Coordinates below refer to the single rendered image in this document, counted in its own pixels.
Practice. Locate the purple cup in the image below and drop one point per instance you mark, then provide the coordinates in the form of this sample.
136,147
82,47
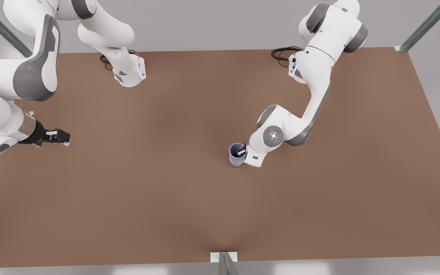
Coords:
235,156

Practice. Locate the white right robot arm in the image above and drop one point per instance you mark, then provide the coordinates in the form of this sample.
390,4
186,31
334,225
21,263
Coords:
33,72

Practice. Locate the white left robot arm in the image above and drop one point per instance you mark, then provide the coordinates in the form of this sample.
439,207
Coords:
317,76

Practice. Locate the pink cup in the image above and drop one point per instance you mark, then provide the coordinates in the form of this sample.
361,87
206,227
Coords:
237,165

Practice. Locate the silver frame post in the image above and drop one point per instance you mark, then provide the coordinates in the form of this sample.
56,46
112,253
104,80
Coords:
225,263
2,28
426,25

